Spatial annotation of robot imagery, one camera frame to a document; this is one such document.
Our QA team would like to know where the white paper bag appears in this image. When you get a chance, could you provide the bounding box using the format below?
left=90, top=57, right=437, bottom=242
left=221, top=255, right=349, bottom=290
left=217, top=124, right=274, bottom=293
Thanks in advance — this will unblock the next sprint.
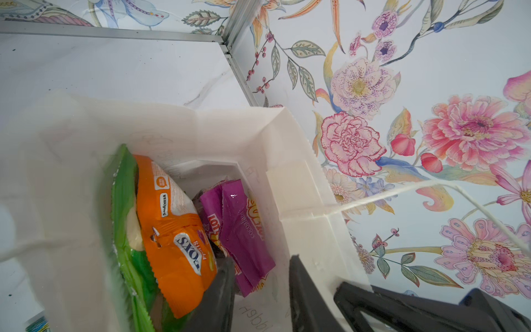
left=1, top=91, right=369, bottom=331

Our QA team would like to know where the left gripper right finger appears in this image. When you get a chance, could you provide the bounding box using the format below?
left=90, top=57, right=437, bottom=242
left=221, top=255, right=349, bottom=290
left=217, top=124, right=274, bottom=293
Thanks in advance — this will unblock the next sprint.
left=289, top=255, right=344, bottom=332

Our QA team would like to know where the orange Fox's candy bag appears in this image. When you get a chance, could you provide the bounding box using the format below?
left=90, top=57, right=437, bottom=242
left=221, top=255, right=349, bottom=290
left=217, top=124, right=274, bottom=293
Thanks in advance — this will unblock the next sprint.
left=134, top=155, right=217, bottom=318

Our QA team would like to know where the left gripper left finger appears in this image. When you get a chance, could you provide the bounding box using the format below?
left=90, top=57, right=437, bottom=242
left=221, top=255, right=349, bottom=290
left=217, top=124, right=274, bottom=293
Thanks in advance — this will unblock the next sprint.
left=183, top=257, right=235, bottom=332

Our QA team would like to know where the purple snack pack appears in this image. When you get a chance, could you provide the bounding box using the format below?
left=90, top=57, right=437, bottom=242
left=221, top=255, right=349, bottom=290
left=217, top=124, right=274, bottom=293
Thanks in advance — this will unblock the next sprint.
left=199, top=180, right=276, bottom=297

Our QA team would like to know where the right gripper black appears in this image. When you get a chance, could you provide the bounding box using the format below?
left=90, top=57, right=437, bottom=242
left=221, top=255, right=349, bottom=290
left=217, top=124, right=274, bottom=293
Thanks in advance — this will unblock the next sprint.
left=334, top=282, right=530, bottom=331

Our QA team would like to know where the green Lays chips bag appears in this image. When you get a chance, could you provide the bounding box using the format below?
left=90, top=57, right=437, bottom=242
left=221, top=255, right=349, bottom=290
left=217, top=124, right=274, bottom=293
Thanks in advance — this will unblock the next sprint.
left=100, top=144, right=189, bottom=331

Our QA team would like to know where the right aluminium frame post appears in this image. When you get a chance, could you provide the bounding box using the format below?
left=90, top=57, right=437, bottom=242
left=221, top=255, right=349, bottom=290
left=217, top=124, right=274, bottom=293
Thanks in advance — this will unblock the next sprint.
left=1, top=1, right=263, bottom=106

